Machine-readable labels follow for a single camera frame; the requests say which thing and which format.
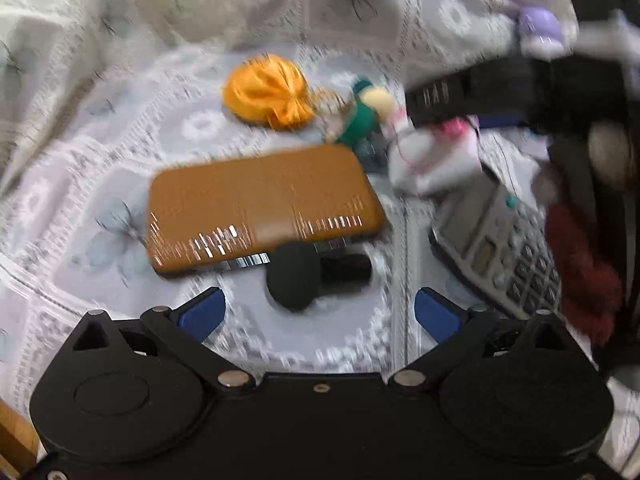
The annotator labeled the orange satin pouch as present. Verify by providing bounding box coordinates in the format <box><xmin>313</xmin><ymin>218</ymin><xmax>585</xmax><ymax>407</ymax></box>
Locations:
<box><xmin>222</xmin><ymin>53</ymin><xmax>317</xmax><ymax>132</ymax></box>

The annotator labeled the brown leather case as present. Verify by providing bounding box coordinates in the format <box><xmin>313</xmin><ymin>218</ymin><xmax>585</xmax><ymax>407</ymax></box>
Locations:
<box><xmin>146</xmin><ymin>144</ymin><xmax>387</xmax><ymax>278</ymax></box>

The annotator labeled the pink and white pouch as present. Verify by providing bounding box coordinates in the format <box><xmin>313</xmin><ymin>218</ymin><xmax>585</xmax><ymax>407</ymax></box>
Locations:
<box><xmin>389</xmin><ymin>115</ymin><xmax>483</xmax><ymax>196</ymax></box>

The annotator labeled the purple water bottle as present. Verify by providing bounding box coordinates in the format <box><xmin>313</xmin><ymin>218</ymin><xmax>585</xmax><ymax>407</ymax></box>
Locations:
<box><xmin>512</xmin><ymin>4</ymin><xmax>576</xmax><ymax>58</ymax></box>

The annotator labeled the white floral lace tablecloth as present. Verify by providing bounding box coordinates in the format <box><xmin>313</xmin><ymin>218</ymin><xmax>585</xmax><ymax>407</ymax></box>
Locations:
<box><xmin>0</xmin><ymin>0</ymin><xmax>640</xmax><ymax>461</ymax></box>

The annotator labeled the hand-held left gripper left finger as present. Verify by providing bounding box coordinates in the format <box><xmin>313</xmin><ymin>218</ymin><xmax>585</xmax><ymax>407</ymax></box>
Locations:
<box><xmin>72</xmin><ymin>287</ymin><xmax>256</xmax><ymax>388</ymax></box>

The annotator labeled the grey desk calculator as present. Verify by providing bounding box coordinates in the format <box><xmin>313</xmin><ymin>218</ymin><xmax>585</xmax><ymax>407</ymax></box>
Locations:
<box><xmin>429</xmin><ymin>170</ymin><xmax>563</xmax><ymax>320</ymax></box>

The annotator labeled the person's right forearm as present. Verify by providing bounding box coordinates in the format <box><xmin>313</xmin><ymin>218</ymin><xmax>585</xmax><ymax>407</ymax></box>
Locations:
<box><xmin>537</xmin><ymin>122</ymin><xmax>626</xmax><ymax>348</ymax></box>

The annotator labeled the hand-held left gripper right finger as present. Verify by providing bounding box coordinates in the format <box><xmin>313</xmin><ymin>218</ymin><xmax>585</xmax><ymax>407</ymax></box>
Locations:
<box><xmin>389</xmin><ymin>287</ymin><xmax>583</xmax><ymax>387</ymax></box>

